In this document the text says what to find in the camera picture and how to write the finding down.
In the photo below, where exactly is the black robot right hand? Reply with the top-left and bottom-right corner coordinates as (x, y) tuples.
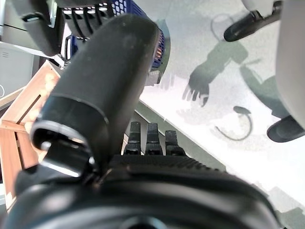
(10, 0), (134, 57)

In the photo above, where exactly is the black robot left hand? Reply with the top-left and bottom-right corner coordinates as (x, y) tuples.
(4, 13), (283, 229)

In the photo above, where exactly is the blue plastic shopping basket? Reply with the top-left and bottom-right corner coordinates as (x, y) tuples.
(61, 0), (171, 72)

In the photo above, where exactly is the wooden cabbage crate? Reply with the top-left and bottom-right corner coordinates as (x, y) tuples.
(0, 59), (63, 212)

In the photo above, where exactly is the black robot right foot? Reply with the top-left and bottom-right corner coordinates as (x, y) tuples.
(223, 2), (282, 43)

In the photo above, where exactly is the black robot foot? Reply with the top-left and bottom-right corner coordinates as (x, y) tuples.
(266, 114), (305, 144)
(223, 2), (282, 43)

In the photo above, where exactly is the silver robot right leg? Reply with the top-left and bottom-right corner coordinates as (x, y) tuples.
(240, 0), (283, 17)

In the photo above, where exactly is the silver robot leg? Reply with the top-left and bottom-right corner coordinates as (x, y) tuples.
(240, 0), (283, 17)
(275, 0), (305, 120)

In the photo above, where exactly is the black robot left foot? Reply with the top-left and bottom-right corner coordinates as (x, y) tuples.
(266, 114), (305, 144)

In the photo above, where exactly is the silver robot left leg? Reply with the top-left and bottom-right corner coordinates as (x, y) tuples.
(275, 0), (305, 120)

